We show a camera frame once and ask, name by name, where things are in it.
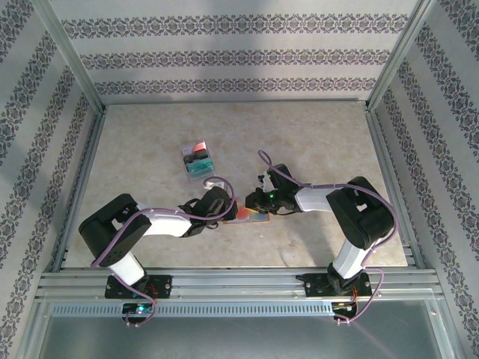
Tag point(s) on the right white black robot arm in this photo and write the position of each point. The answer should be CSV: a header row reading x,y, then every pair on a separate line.
x,y
359,213

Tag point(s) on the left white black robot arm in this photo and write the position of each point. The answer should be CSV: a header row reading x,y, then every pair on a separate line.
x,y
164,224

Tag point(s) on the clear acrylic card box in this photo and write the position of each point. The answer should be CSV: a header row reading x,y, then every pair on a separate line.
x,y
185,168

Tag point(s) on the black credit card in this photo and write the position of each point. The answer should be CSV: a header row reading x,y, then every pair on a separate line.
x,y
198,155

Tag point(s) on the thin aluminium edge strip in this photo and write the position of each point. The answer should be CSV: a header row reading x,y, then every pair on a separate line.
x,y
235,101

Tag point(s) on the grey metal sheet panel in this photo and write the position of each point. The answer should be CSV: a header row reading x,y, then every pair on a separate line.
x,y
239,336

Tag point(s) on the small LED controller board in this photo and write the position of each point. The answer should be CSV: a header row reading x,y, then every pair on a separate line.
x,y
140,309
342,306

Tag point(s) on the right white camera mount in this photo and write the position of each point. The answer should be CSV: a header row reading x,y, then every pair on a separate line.
x,y
266,183

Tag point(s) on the wide aluminium mounting rail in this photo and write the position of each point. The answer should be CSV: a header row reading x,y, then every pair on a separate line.
x,y
239,278

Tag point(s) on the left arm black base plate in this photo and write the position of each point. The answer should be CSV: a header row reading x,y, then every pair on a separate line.
x,y
161,286

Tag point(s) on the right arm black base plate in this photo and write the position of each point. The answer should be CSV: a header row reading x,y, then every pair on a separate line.
x,y
312,286

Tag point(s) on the aluminium side rail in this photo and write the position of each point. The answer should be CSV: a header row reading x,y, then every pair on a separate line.
x,y
78,187
396,179

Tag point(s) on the aluminium frame post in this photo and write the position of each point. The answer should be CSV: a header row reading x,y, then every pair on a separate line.
x,y
398,56
73,56

